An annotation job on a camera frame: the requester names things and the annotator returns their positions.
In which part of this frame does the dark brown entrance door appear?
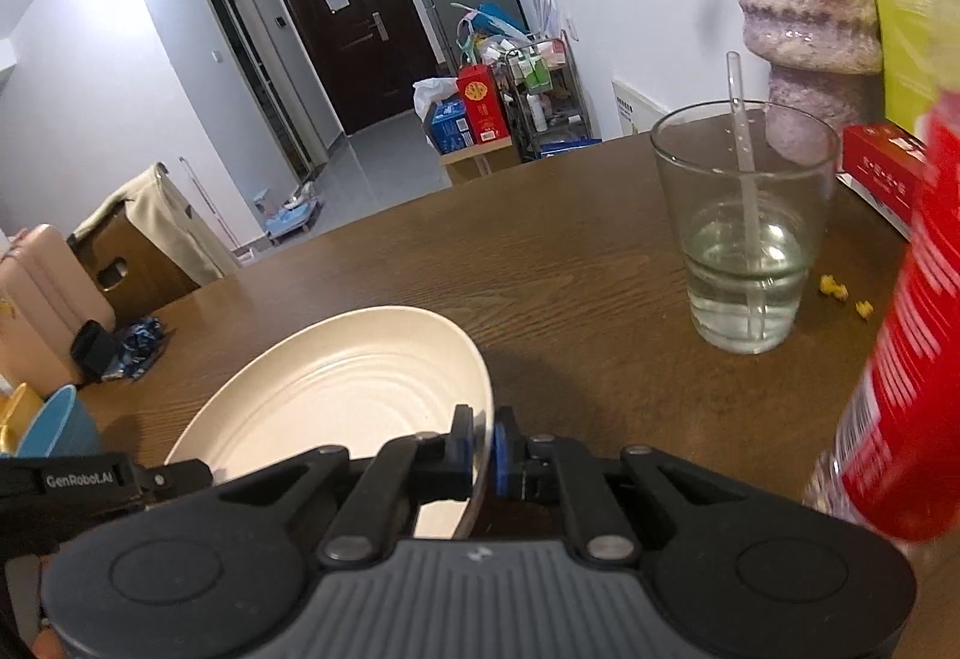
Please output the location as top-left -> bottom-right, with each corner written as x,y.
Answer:
270,0 -> 441,139

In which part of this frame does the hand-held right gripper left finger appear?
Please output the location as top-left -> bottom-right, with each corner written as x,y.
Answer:
214,404 -> 479,570

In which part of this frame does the small blue bowl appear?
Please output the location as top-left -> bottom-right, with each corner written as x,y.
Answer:
15,385 -> 101,459

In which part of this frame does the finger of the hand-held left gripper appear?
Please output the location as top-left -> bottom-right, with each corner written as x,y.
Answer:
135,458 -> 215,507

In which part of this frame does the cardboard box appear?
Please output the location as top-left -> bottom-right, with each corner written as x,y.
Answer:
94,209 -> 200,324

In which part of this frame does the blue pet feeding stand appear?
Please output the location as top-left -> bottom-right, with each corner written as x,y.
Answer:
262,185 -> 325,247

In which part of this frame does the blue carton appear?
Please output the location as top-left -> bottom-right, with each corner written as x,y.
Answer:
430,100 -> 478,152

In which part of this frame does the small black object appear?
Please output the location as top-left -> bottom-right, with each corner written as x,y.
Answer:
70,320 -> 122,383

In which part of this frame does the cream plate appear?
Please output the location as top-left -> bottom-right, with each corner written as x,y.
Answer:
163,305 -> 496,540

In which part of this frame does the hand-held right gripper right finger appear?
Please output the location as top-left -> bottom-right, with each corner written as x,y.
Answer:
491,406 -> 751,566

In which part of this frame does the blue shopping bag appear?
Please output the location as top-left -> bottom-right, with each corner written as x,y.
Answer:
456,1 -> 535,51

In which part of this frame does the red label water bottle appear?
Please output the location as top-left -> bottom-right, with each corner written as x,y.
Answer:
802,92 -> 960,544

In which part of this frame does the tall red gift box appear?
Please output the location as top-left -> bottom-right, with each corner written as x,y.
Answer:
456,62 -> 512,147

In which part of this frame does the grey interior door frame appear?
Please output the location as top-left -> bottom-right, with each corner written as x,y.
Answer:
196,0 -> 332,181

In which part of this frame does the metal storage cart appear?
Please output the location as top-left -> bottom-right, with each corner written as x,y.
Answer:
506,32 -> 595,163

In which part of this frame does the pink suitcase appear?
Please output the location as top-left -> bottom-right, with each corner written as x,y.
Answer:
0,224 -> 118,387

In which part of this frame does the clear drinking glass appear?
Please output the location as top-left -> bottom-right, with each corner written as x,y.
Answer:
650,100 -> 841,356

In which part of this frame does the mottled pink vase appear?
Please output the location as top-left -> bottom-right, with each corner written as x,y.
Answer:
716,0 -> 884,163

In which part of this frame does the flat red box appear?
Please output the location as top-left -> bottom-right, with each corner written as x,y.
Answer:
837,122 -> 932,241

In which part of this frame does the green paper bag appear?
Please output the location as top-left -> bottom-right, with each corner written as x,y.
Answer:
861,0 -> 960,136

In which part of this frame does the beige cloth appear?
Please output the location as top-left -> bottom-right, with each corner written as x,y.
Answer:
70,161 -> 242,289

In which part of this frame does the white plastic bag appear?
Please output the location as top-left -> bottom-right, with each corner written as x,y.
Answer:
412,77 -> 463,127

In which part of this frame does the yellow mug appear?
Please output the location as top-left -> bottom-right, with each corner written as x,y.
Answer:
0,383 -> 46,457

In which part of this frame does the clear drinking straw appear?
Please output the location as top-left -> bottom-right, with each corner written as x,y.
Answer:
724,51 -> 767,345

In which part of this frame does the low wooden shelf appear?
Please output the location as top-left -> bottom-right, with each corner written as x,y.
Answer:
439,141 -> 523,187

